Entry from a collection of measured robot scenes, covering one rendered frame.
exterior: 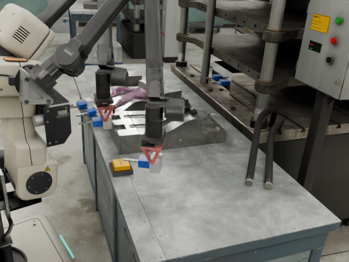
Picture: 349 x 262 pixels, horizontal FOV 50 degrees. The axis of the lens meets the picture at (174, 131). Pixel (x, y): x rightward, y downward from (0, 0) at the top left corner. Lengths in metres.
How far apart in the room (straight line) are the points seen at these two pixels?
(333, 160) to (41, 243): 1.66
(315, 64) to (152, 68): 0.83
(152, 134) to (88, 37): 0.39
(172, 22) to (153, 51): 4.68
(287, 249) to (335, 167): 1.12
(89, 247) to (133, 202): 1.06
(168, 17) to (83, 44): 4.65
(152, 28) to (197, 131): 0.57
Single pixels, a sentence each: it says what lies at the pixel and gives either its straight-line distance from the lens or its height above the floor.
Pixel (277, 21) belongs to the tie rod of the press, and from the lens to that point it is 1.83.
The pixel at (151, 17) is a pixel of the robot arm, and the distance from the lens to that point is 1.31.
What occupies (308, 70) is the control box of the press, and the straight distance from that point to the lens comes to 1.83.
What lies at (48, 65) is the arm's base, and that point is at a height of 1.23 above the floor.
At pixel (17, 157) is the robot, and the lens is 1.53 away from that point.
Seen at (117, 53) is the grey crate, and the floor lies 0.33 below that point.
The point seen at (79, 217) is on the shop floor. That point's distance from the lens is 2.57.
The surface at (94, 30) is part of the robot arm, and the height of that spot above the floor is 1.34.
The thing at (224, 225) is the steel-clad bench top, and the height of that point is 0.80.
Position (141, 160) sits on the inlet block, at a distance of 1.27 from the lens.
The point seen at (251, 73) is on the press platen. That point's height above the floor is 1.02.
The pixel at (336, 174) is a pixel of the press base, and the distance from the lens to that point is 2.45.
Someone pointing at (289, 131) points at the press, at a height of 0.78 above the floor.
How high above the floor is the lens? 1.58
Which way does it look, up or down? 25 degrees down
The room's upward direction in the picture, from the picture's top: 4 degrees clockwise
